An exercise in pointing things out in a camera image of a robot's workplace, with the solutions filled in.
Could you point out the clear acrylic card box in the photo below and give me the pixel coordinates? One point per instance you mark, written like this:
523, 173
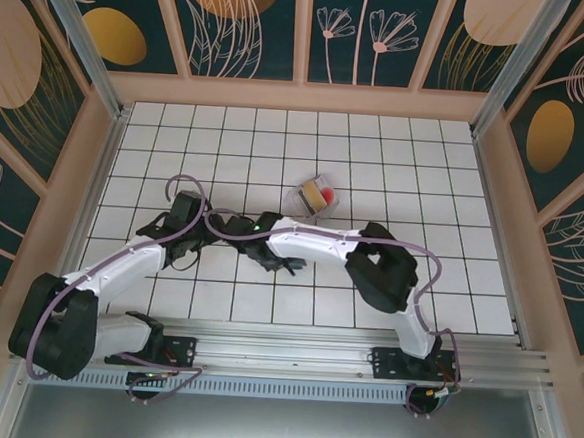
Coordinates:
317, 213

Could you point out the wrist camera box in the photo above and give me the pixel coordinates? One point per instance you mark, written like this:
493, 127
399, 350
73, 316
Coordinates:
187, 206
239, 227

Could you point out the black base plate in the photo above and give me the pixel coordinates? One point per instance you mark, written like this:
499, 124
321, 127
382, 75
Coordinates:
387, 366
182, 349

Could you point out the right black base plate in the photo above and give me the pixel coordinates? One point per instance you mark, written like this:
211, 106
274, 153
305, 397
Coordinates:
387, 366

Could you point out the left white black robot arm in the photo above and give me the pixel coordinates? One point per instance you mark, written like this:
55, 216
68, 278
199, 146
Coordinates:
113, 271

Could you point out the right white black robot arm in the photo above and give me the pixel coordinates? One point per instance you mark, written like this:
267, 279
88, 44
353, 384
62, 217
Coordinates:
310, 240

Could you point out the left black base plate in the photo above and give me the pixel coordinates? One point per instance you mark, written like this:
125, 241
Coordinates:
182, 349

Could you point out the gold credit card stack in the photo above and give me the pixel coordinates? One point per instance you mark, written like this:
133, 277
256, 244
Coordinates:
314, 193

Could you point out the grey metal sheet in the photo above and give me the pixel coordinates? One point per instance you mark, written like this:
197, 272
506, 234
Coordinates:
277, 428

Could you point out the aluminium frame post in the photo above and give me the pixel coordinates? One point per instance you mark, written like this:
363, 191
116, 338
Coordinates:
519, 69
85, 49

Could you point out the aluminium table edge rail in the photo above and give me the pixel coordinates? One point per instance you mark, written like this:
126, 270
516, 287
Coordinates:
497, 218
108, 156

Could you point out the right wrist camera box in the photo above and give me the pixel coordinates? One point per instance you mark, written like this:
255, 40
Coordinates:
239, 227

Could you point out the teal leather card holder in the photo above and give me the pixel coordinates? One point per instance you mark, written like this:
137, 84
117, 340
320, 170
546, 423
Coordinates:
264, 264

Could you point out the aluminium mounting rail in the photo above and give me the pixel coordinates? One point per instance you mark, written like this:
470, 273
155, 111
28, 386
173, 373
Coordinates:
283, 346

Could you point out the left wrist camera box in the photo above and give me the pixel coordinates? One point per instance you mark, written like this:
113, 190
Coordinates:
187, 206

